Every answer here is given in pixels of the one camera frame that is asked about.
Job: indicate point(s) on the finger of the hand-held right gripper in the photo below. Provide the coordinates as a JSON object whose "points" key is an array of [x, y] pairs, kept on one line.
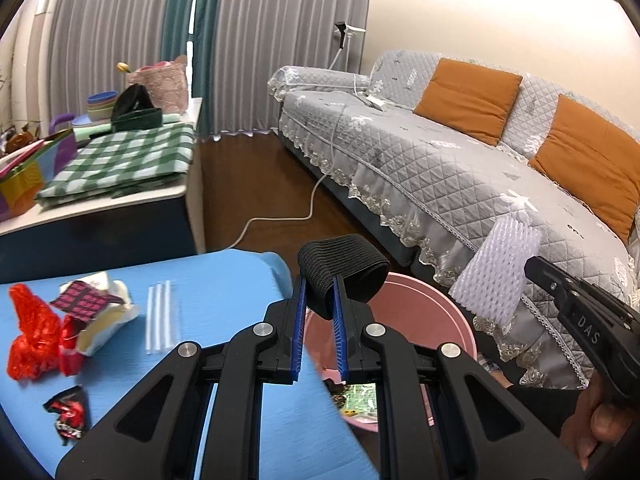
{"points": [[542, 275]]}

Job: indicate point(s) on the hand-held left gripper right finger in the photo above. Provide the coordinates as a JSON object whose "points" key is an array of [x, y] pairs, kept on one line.
{"points": [[341, 332]]}

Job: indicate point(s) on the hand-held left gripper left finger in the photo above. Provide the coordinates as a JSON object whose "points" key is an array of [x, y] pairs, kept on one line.
{"points": [[299, 332]]}

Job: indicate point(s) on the white foam fruit net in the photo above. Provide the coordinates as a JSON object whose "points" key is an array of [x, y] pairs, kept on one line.
{"points": [[495, 270]]}

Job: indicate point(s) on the black elastic band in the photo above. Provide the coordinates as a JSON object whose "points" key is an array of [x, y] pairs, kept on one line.
{"points": [[345, 255]]}

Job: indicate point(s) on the pink plastic bin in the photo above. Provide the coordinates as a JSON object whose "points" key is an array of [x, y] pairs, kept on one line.
{"points": [[425, 310]]}

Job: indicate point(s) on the cream paper packaging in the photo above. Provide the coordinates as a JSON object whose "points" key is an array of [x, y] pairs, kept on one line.
{"points": [[107, 325]]}

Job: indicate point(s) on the small red wrapper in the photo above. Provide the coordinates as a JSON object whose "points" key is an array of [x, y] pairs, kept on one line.
{"points": [[69, 345]]}

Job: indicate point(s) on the red mesh plastic bag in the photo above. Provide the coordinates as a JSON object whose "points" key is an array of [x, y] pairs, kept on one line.
{"points": [[32, 330]]}

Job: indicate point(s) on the person's right hand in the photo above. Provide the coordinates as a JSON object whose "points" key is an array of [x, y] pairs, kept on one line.
{"points": [[592, 425]]}

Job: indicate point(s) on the green patterned wrapper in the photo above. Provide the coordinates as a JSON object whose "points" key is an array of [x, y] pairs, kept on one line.
{"points": [[361, 396]]}

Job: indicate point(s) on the blue table mat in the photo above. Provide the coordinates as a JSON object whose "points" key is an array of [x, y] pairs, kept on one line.
{"points": [[225, 280]]}

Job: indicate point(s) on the large orange cushion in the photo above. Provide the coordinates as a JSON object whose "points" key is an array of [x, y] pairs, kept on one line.
{"points": [[590, 160]]}

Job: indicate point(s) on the grey quilted sofa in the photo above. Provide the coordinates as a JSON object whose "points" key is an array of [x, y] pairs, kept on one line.
{"points": [[430, 160]]}

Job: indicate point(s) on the small orange cushion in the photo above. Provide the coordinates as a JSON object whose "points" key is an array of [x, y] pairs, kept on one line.
{"points": [[465, 100]]}

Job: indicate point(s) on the dark checked wrapper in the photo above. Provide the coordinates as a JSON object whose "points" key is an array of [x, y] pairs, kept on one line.
{"points": [[82, 301]]}

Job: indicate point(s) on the white and blue cabinet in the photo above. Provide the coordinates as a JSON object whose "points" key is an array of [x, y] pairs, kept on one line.
{"points": [[100, 240]]}

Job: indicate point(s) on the white power strip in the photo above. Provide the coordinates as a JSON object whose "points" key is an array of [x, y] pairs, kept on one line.
{"points": [[376, 102]]}

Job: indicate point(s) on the black and red snack wrapper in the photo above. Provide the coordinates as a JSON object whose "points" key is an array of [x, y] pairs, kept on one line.
{"points": [[67, 412]]}

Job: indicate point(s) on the green checked cloth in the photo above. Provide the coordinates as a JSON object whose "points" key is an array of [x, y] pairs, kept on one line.
{"points": [[125, 160]]}

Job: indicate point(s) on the black handbag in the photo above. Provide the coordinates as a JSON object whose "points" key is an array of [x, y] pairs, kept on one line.
{"points": [[132, 105]]}

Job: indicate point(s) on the pink lace basket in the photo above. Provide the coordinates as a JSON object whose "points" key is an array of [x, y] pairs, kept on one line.
{"points": [[162, 85]]}

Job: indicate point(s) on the teal curtain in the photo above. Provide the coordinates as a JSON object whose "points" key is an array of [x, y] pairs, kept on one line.
{"points": [[205, 60]]}

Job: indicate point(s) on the purple plastic container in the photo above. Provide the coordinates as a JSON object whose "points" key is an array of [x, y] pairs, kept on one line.
{"points": [[65, 145]]}

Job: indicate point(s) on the stack of coloured bowls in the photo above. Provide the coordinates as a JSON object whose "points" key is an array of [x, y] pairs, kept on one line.
{"points": [[101, 105]]}

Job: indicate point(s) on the white floor stand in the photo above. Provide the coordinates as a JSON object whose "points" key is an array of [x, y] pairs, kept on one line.
{"points": [[345, 30]]}

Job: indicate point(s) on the grey curtain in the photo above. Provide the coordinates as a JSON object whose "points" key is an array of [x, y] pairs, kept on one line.
{"points": [[290, 25], [110, 25]]}

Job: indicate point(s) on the colourful toy box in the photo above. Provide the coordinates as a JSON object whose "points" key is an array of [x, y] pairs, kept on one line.
{"points": [[22, 180]]}

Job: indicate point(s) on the white standing air conditioner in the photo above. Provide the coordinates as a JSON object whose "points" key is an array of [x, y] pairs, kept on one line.
{"points": [[32, 60]]}

